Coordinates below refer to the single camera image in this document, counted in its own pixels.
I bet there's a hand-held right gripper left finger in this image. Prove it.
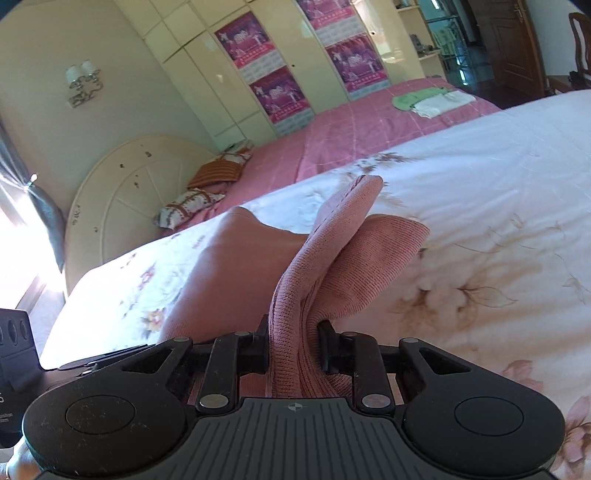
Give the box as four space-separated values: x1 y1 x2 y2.
117 315 271 414

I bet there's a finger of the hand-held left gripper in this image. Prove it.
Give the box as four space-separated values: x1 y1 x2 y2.
55 344 158 376

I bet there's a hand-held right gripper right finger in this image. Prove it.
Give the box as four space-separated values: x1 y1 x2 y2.
316 320 474 413

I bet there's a pink knit sweater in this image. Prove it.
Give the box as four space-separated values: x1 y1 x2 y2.
157 175 431 400

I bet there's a person's left hand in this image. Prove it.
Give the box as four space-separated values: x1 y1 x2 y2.
0 443 44 480

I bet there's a dark curtain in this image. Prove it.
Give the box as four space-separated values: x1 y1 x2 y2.
0 115 65 273

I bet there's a cream round headboard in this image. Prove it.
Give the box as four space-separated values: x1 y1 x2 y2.
64 134 218 296

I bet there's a white red patterned pillow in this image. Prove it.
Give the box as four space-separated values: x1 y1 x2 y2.
217 148 254 167
154 188 227 228

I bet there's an orange striped pillow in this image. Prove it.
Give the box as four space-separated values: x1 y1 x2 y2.
187 161 243 189

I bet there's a pink checked bedspread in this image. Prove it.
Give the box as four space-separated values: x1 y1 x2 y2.
217 76 502 185

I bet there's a white floral blanket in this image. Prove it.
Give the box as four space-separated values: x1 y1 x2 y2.
39 90 591 480

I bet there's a green folded cloth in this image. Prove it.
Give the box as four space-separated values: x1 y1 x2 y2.
392 88 451 112

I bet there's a white folded cloth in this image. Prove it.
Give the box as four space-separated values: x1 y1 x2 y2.
412 90 476 118

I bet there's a cream wardrobe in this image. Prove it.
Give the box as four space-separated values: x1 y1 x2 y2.
113 0 439 148

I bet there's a glass balcony door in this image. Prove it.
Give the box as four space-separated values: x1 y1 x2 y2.
422 0 485 88

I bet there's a brown wooden door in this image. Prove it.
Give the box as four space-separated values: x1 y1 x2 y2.
480 0 548 97

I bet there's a brown wooden chair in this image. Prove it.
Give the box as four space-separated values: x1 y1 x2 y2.
547 11 591 95

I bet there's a purple wall poster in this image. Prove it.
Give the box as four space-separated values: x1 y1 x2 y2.
295 0 363 44
249 66 316 137
213 11 278 86
324 33 391 100

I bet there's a white wall lamp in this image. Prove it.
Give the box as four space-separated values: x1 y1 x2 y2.
65 59 103 109

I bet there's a cream wall shelf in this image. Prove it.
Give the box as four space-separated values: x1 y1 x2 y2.
397 0 444 79

